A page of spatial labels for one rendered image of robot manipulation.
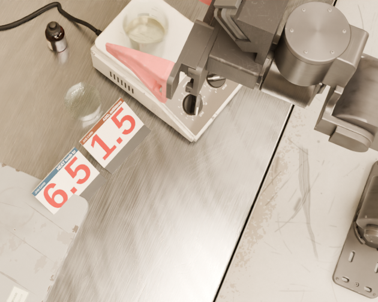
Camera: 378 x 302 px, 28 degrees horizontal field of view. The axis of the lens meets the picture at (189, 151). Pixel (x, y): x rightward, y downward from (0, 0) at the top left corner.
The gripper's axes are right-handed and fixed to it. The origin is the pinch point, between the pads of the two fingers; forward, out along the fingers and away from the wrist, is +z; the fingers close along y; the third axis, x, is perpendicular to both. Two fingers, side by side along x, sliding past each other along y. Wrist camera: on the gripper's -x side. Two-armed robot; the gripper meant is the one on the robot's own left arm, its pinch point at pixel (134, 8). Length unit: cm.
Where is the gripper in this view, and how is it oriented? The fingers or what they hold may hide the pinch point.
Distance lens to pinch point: 76.6
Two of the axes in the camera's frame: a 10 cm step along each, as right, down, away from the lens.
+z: -9.2, -3.8, 0.7
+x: -0.4, 2.8, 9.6
